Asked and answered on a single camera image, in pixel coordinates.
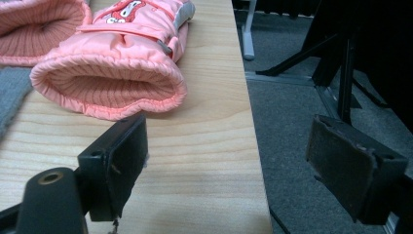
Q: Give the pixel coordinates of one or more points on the grey cloth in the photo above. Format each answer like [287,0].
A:
[11,94]

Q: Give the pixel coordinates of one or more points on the white metal stand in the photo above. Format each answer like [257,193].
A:
[248,35]

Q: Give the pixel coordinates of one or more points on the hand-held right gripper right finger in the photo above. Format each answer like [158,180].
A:
[344,165]

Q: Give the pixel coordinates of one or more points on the metal floor rail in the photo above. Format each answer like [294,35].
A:
[285,79]

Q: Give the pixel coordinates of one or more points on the black tripod stand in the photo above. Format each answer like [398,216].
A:
[345,78]

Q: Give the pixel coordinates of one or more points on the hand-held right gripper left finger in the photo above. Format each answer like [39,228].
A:
[125,156]

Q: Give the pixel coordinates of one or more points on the pink and grey glove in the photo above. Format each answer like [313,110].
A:
[130,65]
[35,29]

